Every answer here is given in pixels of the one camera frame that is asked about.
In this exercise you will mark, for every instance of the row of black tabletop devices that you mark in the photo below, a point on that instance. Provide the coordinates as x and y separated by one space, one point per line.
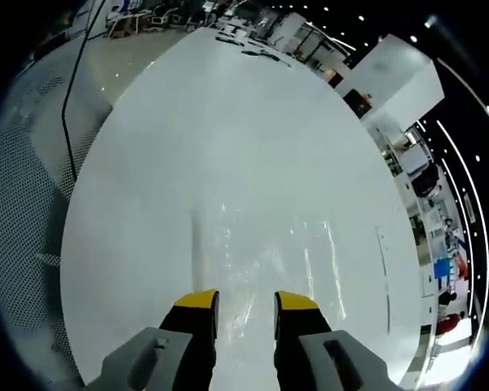
256 51

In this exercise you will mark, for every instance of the black box with orange mark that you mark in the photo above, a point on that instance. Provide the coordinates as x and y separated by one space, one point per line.
358 105

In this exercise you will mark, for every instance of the grey mesh chair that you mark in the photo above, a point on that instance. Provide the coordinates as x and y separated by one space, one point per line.
16 183

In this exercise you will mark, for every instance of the long white counter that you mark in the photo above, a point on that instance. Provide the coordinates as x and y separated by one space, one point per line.
421 228

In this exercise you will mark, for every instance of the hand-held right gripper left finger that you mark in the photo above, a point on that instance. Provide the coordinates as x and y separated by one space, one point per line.
187 350

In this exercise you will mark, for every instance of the white cabinet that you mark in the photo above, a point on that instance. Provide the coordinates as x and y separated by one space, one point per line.
416 159

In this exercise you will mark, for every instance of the white square pillar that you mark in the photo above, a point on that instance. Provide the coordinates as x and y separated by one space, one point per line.
399 77

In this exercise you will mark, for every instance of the narrow tabletop slot cover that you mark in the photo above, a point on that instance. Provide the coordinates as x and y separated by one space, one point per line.
381 252

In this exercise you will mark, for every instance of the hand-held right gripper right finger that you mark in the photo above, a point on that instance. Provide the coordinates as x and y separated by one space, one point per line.
297 350

